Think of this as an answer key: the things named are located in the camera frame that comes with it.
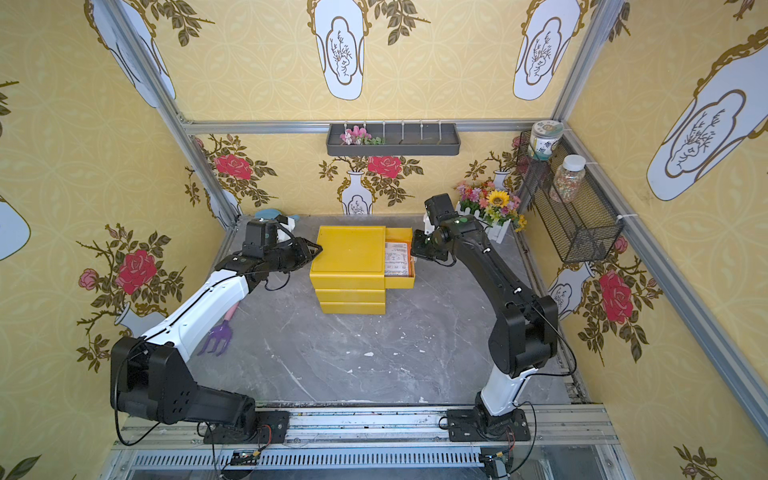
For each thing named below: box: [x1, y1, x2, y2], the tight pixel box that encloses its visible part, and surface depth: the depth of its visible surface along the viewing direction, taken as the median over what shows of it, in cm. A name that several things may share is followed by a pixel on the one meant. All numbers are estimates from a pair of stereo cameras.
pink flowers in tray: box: [340, 125, 385, 145], surface depth 89 cm
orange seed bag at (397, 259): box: [385, 242, 411, 276], surface depth 90 cm
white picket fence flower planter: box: [455, 180, 528, 244], surface depth 105 cm
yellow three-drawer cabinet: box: [310, 226, 386, 315], surface depth 87 cm
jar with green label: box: [529, 119, 565, 161], surface depth 87 cm
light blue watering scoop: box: [254, 208, 300, 221], surface depth 123 cm
